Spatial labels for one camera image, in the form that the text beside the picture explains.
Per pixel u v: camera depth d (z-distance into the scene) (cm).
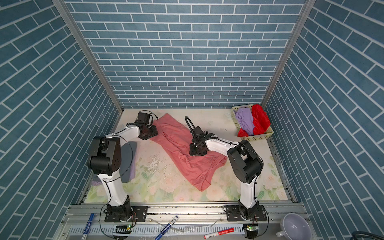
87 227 69
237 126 107
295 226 70
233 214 73
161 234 68
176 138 102
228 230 69
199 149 80
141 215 73
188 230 70
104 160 52
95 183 82
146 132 84
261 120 108
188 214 75
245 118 105
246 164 50
